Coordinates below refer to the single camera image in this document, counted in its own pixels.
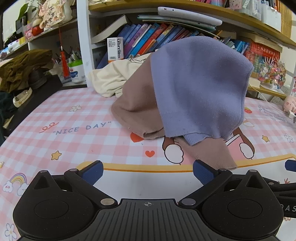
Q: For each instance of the white plug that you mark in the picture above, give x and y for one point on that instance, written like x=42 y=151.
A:
x=291 y=117

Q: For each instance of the thick white-paged book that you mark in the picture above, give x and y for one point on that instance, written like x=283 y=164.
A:
x=111 y=29

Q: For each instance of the white jar with green rim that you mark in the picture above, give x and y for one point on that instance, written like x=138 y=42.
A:
x=76 y=71

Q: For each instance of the row of colourful books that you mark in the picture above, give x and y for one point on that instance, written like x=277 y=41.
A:
x=143 y=37

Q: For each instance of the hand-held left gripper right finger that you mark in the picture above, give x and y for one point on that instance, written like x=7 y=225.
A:
x=203 y=173

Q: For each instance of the bunch of pens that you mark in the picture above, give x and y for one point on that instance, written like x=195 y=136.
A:
x=72 y=55

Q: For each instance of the pink checked cartoon mat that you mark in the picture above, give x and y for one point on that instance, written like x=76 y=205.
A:
x=69 y=139

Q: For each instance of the white and wood bookshelf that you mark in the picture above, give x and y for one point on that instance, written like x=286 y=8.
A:
x=82 y=34

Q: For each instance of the red tassel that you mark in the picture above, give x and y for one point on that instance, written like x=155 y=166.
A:
x=65 y=64

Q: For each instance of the white wristwatch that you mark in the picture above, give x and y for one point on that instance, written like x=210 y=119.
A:
x=27 y=92

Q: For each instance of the white flat device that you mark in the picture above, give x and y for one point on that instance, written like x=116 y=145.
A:
x=189 y=16

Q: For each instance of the olive brown garment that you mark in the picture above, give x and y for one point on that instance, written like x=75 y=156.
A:
x=23 y=67

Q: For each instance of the purple and tan sweater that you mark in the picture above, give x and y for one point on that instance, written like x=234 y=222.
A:
x=196 y=88

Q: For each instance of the cream garment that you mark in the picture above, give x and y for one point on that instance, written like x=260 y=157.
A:
x=108 y=78

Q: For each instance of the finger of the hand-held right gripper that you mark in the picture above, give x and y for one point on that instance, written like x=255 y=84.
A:
x=291 y=165
x=282 y=188

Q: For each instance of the red patterned box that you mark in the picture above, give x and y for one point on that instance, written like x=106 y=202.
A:
x=263 y=53

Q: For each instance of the small pink plush toy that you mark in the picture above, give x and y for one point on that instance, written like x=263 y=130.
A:
x=290 y=103

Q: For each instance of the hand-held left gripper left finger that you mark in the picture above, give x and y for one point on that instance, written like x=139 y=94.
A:
x=93 y=172

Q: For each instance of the black side table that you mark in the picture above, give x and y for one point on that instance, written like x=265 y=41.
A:
x=39 y=99

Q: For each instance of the floral fabric ornament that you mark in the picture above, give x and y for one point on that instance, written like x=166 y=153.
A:
x=52 y=14

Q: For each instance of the white and orange carton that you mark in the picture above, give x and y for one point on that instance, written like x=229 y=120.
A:
x=115 y=49

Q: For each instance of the colourful paper ornament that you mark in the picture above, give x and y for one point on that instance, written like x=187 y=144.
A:
x=272 y=71

